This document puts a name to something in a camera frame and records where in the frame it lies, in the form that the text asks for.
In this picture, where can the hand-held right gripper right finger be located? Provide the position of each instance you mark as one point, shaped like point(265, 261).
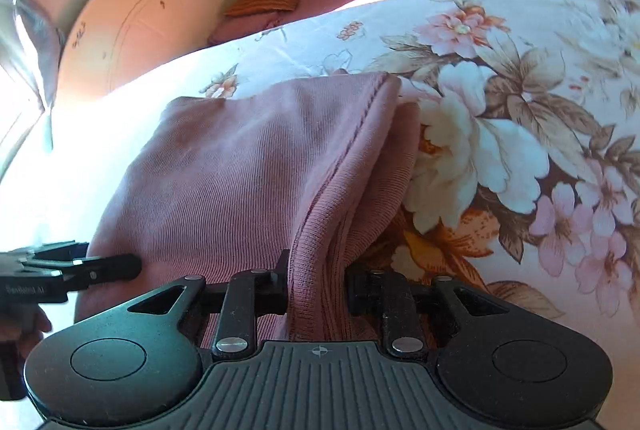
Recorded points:
point(357, 290)

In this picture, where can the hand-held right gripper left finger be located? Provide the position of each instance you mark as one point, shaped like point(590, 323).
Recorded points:
point(280, 285)

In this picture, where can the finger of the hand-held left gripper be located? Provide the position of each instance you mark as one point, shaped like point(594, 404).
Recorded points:
point(112, 267)

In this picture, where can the pink long-sleeve shirt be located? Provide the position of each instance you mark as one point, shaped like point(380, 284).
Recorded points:
point(225, 170)

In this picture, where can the person's left hand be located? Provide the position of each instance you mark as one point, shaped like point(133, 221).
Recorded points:
point(35, 332)

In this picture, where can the white floral blanket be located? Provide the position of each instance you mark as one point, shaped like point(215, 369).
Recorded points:
point(500, 135)

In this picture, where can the grey patterned curtain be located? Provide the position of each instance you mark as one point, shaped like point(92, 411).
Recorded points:
point(30, 35)

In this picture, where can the pink pillow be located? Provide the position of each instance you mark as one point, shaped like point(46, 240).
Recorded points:
point(240, 29)

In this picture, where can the cream curved headboard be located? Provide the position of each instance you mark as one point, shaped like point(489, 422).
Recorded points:
point(150, 10)

